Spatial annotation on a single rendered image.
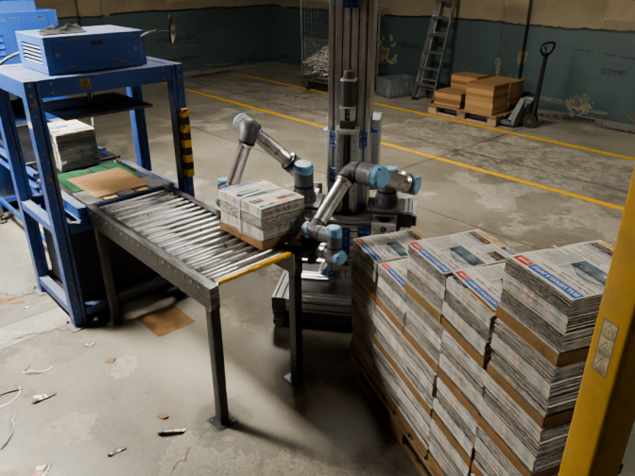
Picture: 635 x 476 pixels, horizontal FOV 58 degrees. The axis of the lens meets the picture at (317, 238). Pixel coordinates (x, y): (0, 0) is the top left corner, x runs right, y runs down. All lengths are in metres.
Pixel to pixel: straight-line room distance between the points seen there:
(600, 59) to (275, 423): 7.38
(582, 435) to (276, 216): 1.85
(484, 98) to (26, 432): 7.28
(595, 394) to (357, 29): 2.44
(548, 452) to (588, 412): 0.61
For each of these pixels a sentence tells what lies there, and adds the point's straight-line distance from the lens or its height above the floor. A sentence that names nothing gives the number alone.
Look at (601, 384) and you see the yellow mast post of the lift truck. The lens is 1.40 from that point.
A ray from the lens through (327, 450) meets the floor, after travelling 2.94.
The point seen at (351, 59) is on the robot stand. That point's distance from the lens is 3.40.
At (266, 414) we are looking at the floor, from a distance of 3.13.
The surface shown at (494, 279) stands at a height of 1.07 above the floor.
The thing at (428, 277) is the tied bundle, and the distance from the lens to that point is 2.33.
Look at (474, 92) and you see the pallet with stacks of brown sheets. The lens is 8.94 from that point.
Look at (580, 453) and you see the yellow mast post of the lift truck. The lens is 1.53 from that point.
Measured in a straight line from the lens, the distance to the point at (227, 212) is 3.08.
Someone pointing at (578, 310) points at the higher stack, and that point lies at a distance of 1.74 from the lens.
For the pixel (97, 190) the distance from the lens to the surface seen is 3.95.
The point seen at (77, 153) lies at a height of 0.90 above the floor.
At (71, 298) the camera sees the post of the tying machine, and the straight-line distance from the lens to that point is 3.92.
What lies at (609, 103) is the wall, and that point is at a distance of 9.23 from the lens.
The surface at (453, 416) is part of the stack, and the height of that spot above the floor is 0.50.
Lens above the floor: 2.10
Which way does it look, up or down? 25 degrees down
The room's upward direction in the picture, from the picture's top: straight up
